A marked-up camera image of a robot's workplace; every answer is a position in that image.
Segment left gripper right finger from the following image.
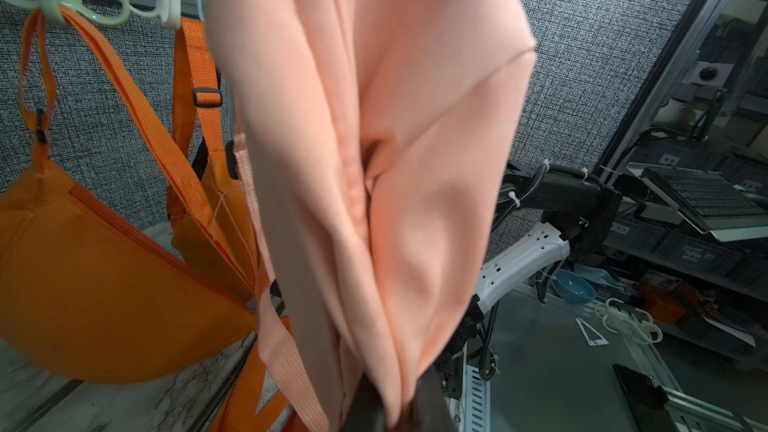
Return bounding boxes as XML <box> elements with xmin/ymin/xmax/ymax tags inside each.
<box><xmin>412</xmin><ymin>367</ymin><xmax>456</xmax><ymax>432</ymax></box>

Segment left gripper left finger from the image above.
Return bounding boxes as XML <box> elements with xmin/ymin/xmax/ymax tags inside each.
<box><xmin>341</xmin><ymin>374</ymin><xmax>384</xmax><ymax>432</ymax></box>

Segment orange sling bag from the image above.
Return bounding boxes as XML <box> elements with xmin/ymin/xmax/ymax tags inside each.
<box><xmin>1</xmin><ymin>8</ymin><xmax>258</xmax><ymax>384</ymax></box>
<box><xmin>209</xmin><ymin>263</ymin><xmax>327</xmax><ymax>431</ymax></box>
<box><xmin>166</xmin><ymin>18</ymin><xmax>260</xmax><ymax>303</ymax></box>

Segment pink sling bag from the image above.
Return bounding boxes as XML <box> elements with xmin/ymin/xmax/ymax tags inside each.
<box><xmin>205</xmin><ymin>0</ymin><xmax>536</xmax><ymax>431</ymax></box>

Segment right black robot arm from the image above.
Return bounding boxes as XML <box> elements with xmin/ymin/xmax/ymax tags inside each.
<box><xmin>491</xmin><ymin>160</ymin><xmax>622</xmax><ymax>255</ymax></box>

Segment blue bowl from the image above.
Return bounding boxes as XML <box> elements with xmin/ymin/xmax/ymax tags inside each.
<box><xmin>553</xmin><ymin>269</ymin><xmax>597</xmax><ymax>305</ymax></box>

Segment black phone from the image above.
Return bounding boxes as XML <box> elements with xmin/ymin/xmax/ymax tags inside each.
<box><xmin>612</xmin><ymin>364</ymin><xmax>677</xmax><ymax>432</ymax></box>

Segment spare white hooks pile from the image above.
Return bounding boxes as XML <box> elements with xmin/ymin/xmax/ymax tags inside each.
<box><xmin>594</xmin><ymin>298</ymin><xmax>663</xmax><ymax>345</ymax></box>

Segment black keyboard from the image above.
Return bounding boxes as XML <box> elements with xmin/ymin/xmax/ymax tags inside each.
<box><xmin>626</xmin><ymin>162</ymin><xmax>767</xmax><ymax>243</ymax></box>

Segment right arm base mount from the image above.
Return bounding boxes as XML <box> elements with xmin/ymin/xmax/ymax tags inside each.
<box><xmin>435</xmin><ymin>222</ymin><xmax>571</xmax><ymax>399</ymax></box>

